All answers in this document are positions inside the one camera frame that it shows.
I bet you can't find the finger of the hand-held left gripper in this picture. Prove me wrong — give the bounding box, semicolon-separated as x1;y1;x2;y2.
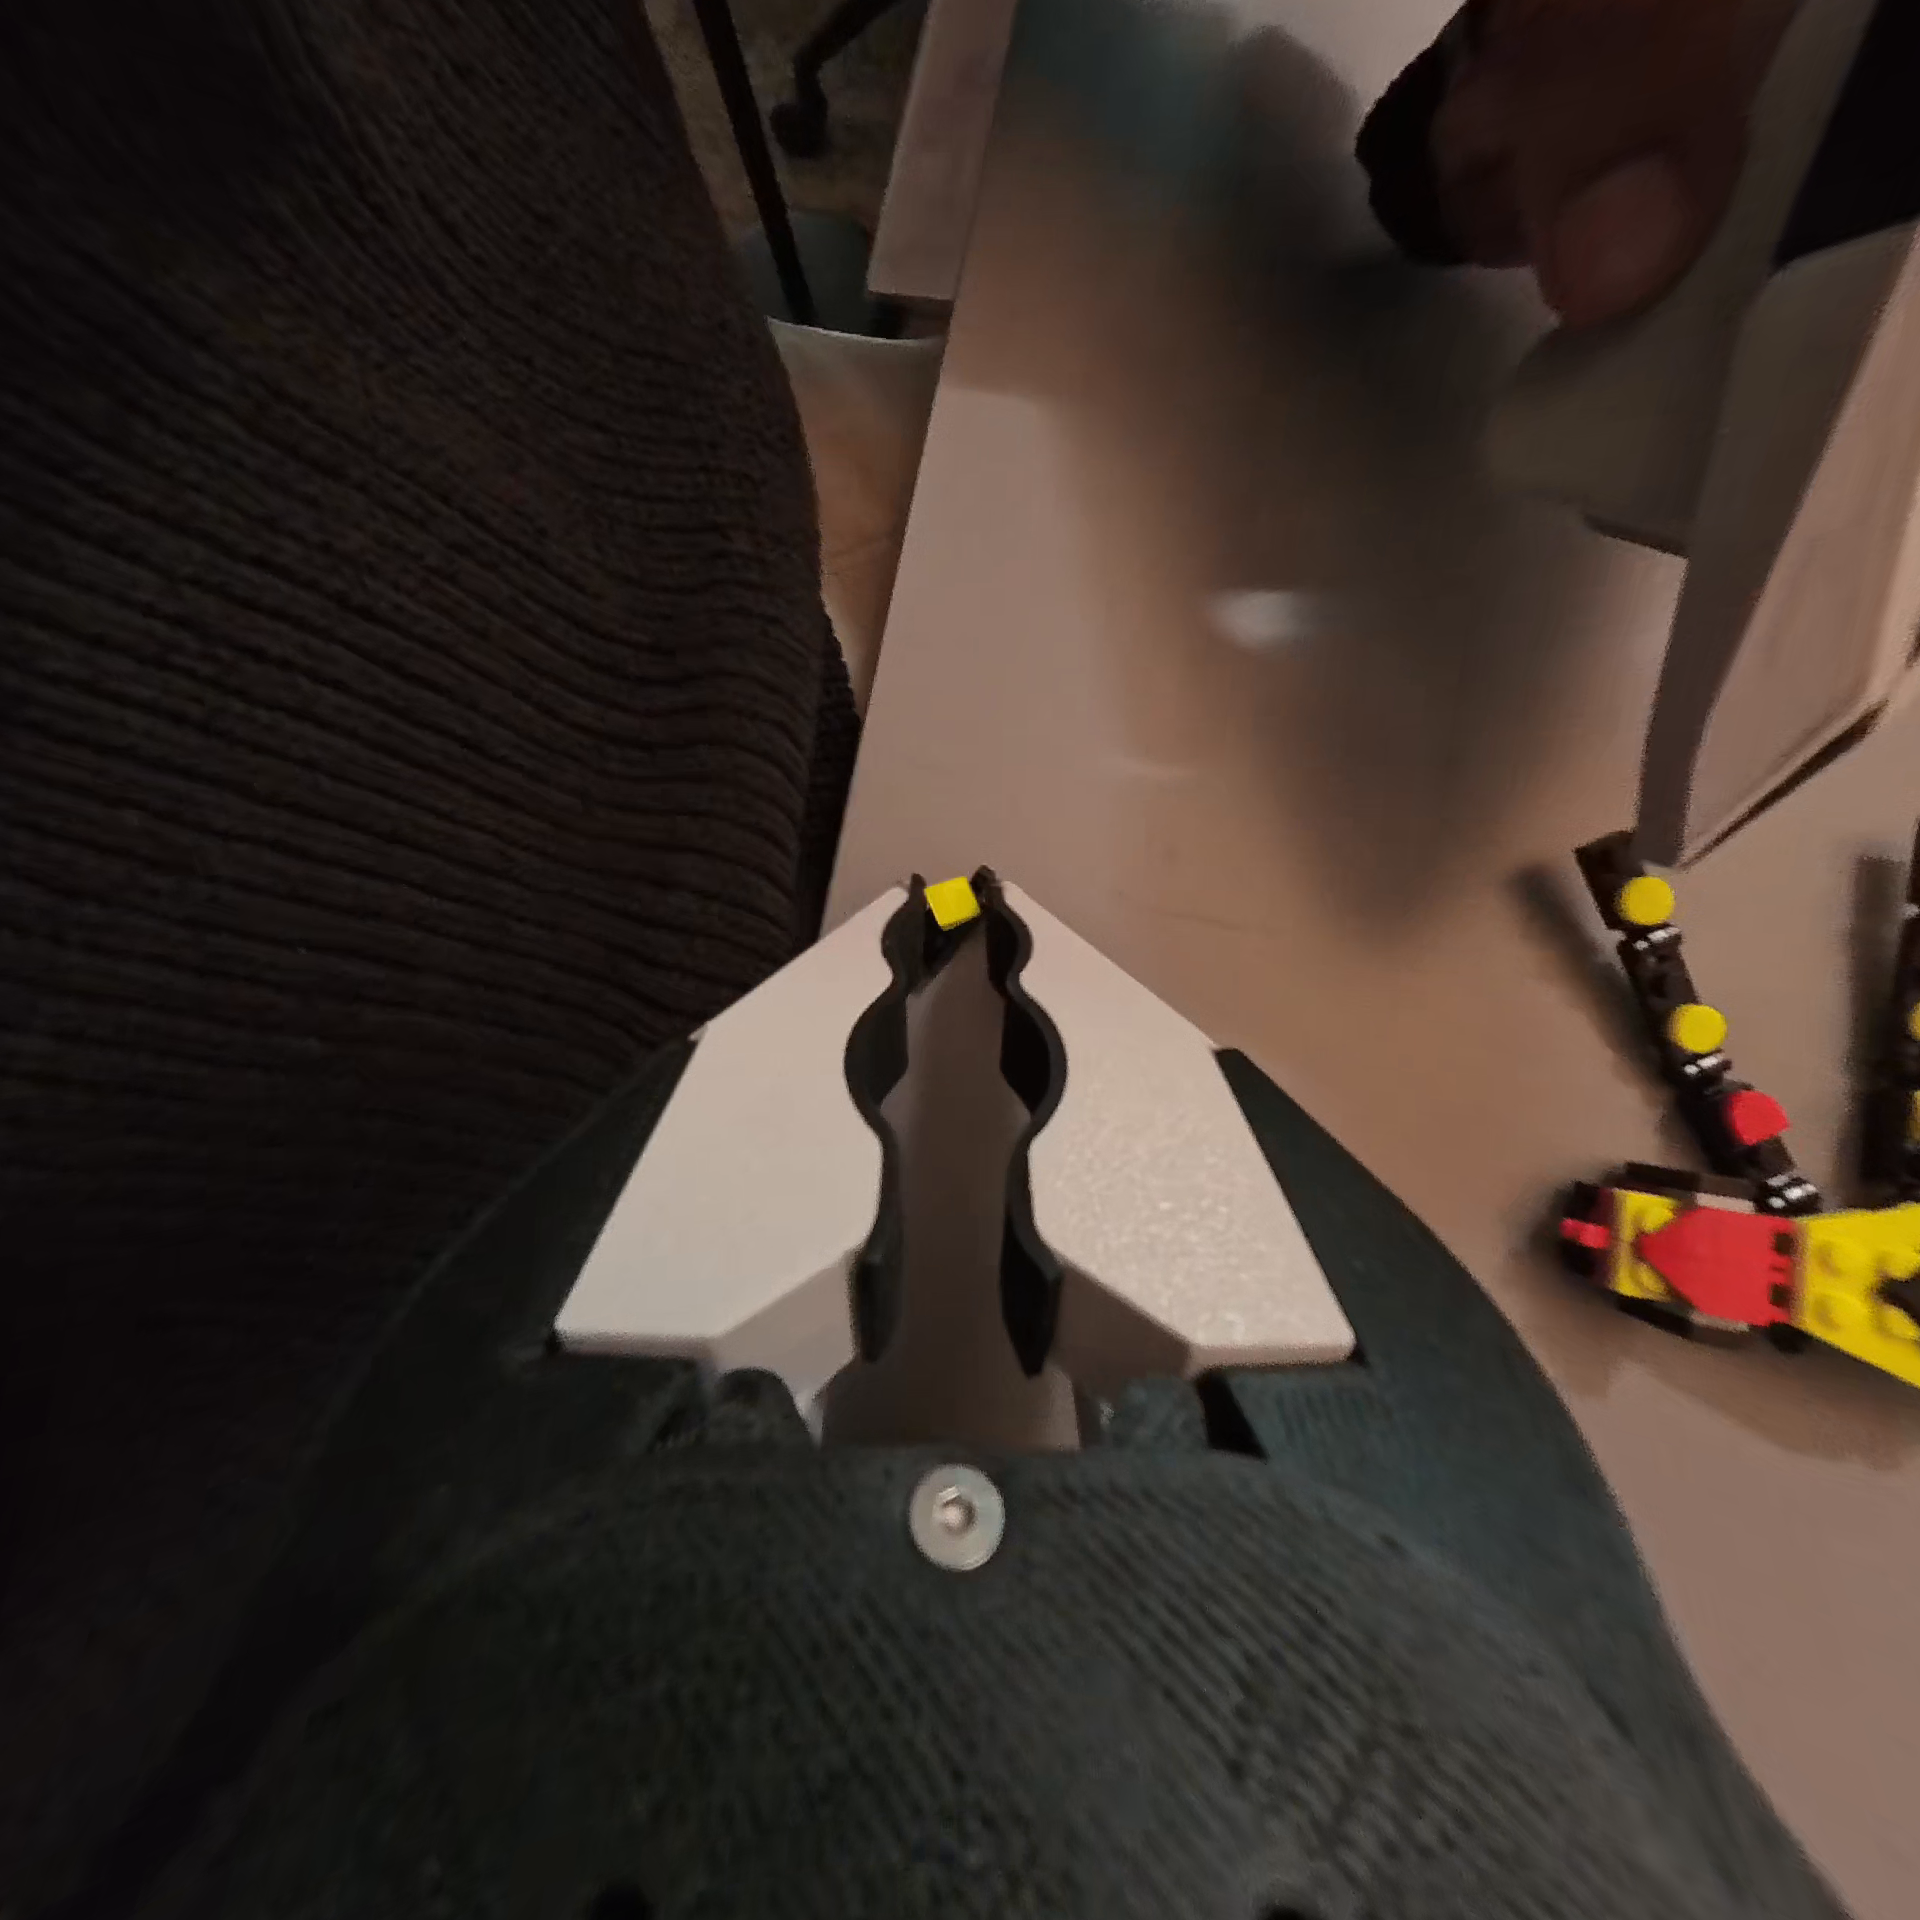
1631;221;1920;874

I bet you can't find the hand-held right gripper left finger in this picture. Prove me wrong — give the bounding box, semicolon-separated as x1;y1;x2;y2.
550;878;933;1369

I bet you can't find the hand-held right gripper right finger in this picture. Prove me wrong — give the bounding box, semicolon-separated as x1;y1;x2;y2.
972;867;1359;1379

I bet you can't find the black yellow red lego model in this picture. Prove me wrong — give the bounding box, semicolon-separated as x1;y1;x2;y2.
1557;830;1920;1389

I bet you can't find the person's black knit clothing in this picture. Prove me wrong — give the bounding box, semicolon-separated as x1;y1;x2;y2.
0;0;864;1920

